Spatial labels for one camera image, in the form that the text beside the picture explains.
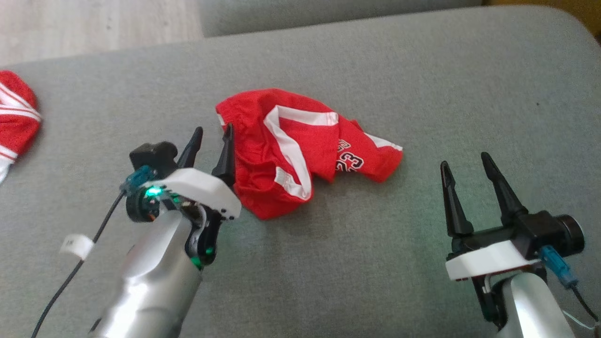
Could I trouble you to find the grey sofa cushion with seam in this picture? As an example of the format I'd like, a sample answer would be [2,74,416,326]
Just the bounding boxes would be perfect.
[196,0,484,38]

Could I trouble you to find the red shorts with small number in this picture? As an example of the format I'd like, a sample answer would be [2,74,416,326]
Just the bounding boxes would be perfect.
[215,88,404,221]

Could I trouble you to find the red jersey with black number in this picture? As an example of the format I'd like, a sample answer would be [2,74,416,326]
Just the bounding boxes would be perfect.
[0,70,43,184]

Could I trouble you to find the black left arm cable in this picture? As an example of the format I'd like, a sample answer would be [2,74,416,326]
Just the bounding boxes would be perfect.
[31,188,127,338]

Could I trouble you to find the teal left cable connector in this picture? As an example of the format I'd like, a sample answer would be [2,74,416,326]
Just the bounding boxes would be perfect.
[120,165,158,193]

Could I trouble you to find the teal right cable connector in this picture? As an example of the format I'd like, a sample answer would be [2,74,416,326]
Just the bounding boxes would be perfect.
[539,245,579,289]

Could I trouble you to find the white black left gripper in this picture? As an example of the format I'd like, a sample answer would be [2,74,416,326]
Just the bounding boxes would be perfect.
[126,123,243,270]

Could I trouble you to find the teal cable connector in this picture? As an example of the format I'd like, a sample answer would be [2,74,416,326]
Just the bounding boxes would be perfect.
[120,165,158,193]
[539,245,579,289]

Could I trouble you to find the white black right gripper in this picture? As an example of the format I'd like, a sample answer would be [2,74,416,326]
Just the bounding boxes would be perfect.
[440,152,548,331]

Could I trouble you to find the grey sofa seat cushion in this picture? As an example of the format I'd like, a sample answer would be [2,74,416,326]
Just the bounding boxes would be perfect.
[0,5,601,338]

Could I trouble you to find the white left cable tag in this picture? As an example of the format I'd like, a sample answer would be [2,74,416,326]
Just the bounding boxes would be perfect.
[60,233,94,261]

